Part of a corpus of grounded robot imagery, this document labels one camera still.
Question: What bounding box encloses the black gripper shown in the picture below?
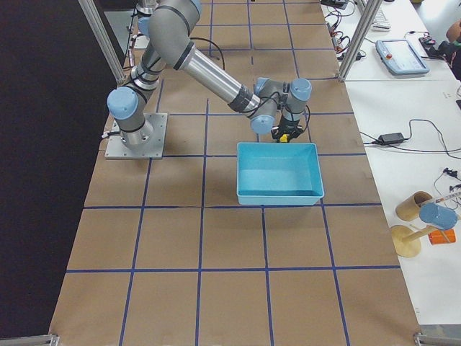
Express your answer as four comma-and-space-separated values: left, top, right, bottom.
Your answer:
271, 122, 305, 143

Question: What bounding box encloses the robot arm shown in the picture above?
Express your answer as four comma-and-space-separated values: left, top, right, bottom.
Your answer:
107, 1, 312, 149
136, 0, 158, 37

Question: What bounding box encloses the light blue plastic bin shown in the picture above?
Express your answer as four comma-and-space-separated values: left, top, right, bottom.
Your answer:
236, 142, 324, 206

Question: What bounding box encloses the black power adapter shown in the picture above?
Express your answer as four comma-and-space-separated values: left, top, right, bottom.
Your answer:
377, 133, 405, 145

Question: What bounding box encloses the teach pendant tablet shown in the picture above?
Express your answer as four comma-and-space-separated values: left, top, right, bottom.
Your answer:
375, 39, 429, 76

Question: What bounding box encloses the white keyboard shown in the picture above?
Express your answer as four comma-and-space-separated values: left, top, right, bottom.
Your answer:
370, 8, 391, 32

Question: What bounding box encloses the wooden cylinder cup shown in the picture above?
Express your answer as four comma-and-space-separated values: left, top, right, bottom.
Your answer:
395, 191, 432, 221

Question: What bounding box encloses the wooden stand with rod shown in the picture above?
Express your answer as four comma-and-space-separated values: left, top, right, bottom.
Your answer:
390, 225, 436, 258

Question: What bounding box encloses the blue plastic cup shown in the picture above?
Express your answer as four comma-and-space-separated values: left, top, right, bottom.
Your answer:
419, 203, 458, 231

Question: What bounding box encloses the orange plastic cup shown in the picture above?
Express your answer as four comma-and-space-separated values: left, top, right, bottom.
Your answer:
428, 229, 456, 245

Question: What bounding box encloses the aluminium frame post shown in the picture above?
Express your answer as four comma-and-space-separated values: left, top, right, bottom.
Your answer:
79, 0, 125, 86
337, 0, 382, 82

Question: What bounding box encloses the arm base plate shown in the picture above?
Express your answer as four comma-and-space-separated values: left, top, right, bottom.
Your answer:
104, 112, 169, 159

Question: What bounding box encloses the aluminium frame post left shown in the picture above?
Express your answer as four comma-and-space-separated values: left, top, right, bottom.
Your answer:
79, 0, 125, 86

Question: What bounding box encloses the aluminium corner bracket right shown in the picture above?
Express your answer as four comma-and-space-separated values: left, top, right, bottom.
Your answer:
413, 324, 460, 346

